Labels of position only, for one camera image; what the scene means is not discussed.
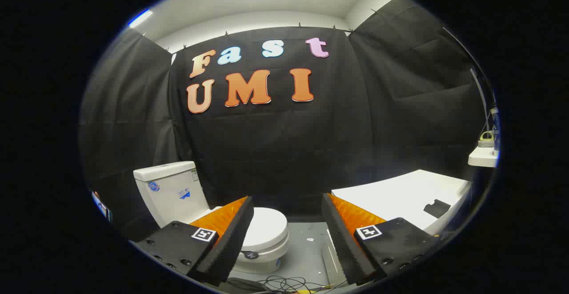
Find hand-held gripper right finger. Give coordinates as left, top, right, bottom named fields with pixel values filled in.
left=321, top=193, right=441, bottom=286

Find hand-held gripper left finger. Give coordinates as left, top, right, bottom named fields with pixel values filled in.
left=133, top=196, right=255, bottom=286

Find white toilet lid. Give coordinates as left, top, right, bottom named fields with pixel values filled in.
left=209, top=205, right=289, bottom=254

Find white toilet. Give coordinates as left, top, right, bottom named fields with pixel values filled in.
left=133, top=161, right=290, bottom=274

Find white drawer cabinet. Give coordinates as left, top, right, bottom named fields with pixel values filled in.
left=331, top=169, right=473, bottom=237

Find small black flat object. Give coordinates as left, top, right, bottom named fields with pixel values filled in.
left=423, top=199, right=451, bottom=218

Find black backdrop cloth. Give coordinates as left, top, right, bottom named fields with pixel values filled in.
left=79, top=0, right=489, bottom=241

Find white shelf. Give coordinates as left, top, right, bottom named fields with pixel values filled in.
left=468, top=146, right=499, bottom=168

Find blue labelled bottle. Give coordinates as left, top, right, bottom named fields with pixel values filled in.
left=491, top=107, right=501, bottom=152

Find grey upright bar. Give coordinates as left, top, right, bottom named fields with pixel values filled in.
left=470, top=68, right=482, bottom=110

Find black cables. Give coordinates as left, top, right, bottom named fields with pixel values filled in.
left=227, top=275, right=347, bottom=294

